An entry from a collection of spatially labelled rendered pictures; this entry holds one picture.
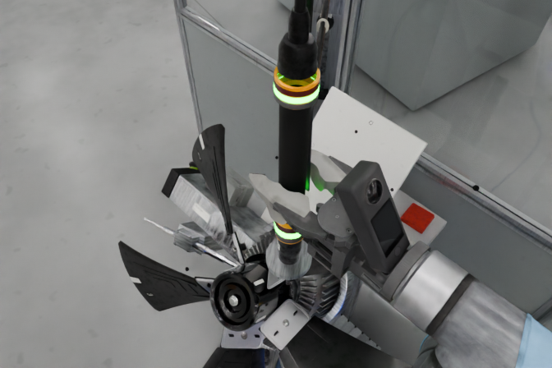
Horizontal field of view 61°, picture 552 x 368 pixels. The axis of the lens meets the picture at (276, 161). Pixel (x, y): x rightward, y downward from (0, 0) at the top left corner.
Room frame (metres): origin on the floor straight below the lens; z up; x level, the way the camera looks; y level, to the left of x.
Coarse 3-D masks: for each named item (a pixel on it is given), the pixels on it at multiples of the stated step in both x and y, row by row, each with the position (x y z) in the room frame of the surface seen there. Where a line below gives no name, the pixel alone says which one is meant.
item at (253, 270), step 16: (256, 256) 0.48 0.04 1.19; (224, 272) 0.42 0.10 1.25; (240, 272) 0.41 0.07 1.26; (256, 272) 0.42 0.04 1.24; (224, 288) 0.39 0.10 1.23; (240, 288) 0.38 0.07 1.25; (256, 288) 0.38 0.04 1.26; (288, 288) 0.41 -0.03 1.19; (224, 304) 0.37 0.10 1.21; (240, 304) 0.36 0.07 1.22; (256, 304) 0.35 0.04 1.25; (272, 304) 0.37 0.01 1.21; (224, 320) 0.34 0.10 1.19; (240, 320) 0.34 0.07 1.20; (256, 320) 0.33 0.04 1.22
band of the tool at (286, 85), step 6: (276, 72) 0.34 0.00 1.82; (318, 72) 0.34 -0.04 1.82; (276, 78) 0.33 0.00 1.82; (282, 78) 0.36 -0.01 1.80; (318, 78) 0.33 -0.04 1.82; (282, 84) 0.32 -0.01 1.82; (288, 84) 0.36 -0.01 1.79; (294, 84) 0.36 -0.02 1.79; (300, 84) 0.36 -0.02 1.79; (306, 84) 0.36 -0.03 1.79; (312, 84) 0.32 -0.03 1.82; (294, 90) 0.32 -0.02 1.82; (300, 90) 0.32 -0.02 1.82; (288, 96) 0.32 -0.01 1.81; (306, 96) 0.32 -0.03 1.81; (306, 102) 0.32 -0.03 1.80
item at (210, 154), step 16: (208, 128) 0.67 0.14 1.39; (224, 128) 0.63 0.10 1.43; (208, 144) 0.65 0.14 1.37; (208, 160) 0.63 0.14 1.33; (224, 160) 0.59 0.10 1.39; (208, 176) 0.63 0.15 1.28; (224, 176) 0.57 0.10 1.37; (224, 192) 0.55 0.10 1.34; (224, 208) 0.53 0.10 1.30; (224, 224) 0.54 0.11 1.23
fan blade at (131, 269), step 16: (128, 256) 0.52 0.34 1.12; (144, 256) 0.50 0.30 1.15; (128, 272) 0.51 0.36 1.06; (144, 272) 0.49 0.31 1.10; (160, 272) 0.47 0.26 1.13; (176, 272) 0.46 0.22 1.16; (144, 288) 0.48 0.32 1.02; (160, 288) 0.47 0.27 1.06; (176, 288) 0.45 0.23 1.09; (192, 288) 0.44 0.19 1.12; (160, 304) 0.46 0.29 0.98; (176, 304) 0.45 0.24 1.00
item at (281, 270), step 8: (272, 248) 0.35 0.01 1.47; (304, 248) 0.35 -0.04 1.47; (272, 256) 0.34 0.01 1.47; (304, 256) 0.34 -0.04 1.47; (272, 264) 0.32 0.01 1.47; (280, 264) 0.32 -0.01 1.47; (296, 264) 0.32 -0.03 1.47; (304, 264) 0.32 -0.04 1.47; (272, 272) 0.31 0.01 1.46; (280, 272) 0.31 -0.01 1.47; (288, 272) 0.31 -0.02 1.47; (296, 272) 0.31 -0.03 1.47; (304, 272) 0.31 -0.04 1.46
